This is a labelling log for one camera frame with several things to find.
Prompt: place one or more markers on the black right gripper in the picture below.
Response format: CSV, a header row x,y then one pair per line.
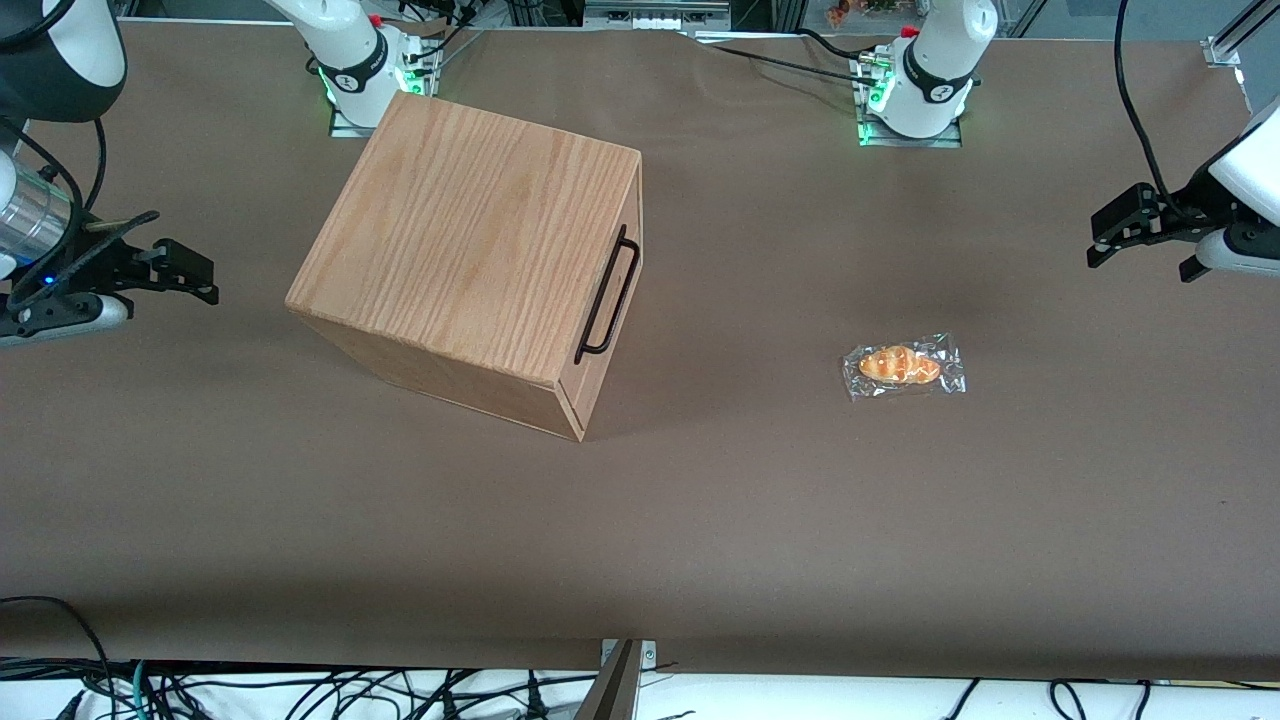
x,y
92,262

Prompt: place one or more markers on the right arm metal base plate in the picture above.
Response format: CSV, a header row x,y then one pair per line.
x,y
342,125

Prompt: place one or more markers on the small metal bracket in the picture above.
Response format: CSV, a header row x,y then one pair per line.
x,y
648,655

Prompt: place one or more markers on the brown table cover sheet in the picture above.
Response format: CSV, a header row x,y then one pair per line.
x,y
760,520

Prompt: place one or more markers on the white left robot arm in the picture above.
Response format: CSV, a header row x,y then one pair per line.
x,y
935,60

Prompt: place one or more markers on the grey background equipment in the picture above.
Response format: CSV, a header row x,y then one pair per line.
x,y
650,15

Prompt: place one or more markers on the plastic wrapped bread roll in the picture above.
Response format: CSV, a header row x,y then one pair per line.
x,y
900,365

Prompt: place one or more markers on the light wooden drawer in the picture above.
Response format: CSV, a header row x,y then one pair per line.
x,y
596,375

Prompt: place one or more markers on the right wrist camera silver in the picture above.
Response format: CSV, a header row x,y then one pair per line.
x,y
70,315

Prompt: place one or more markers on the light wooden drawer cabinet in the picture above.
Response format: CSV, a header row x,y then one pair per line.
x,y
460,230

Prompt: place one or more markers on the aluminium profile rail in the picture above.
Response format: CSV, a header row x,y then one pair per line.
x,y
1225,48

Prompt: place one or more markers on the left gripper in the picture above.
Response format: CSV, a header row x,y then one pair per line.
x,y
1178,217

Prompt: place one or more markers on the dark angled pole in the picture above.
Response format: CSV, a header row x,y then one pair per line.
x,y
615,690

